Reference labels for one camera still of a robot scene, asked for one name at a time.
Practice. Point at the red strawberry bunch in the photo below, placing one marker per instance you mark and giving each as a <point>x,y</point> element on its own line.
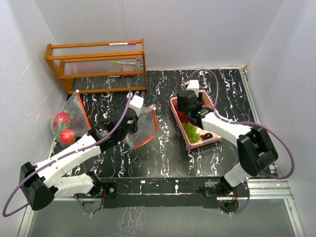
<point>182,117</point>

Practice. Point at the green grape cluster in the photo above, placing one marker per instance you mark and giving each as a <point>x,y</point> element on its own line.
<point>191,132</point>

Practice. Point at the dark red plum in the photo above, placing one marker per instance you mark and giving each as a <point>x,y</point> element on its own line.
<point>207,136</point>

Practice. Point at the clear orange zip bag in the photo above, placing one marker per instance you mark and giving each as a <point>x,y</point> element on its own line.
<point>79,121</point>

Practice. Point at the red apple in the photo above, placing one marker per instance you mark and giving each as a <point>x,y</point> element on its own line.
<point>67,137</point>

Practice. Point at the red green dragon fruit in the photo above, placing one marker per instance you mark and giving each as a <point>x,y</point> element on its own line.
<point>60,124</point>

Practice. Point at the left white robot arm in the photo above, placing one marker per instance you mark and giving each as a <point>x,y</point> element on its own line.
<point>46,180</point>

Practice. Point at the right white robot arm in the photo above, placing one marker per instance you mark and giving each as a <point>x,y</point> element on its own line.
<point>256,151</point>

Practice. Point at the pink perforated plastic basket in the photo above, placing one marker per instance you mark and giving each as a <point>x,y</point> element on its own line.
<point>188,108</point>

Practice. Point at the wooden shelf rack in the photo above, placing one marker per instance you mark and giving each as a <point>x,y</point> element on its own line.
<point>87,67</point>

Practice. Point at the green yellow toothbrush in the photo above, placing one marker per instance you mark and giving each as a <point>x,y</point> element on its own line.
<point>124,63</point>

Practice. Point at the pink white marker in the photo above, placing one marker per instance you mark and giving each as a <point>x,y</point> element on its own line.
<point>123,43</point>

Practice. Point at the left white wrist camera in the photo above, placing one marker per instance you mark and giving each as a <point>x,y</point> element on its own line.
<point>136,103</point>

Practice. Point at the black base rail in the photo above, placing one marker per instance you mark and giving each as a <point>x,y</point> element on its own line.
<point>165,192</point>

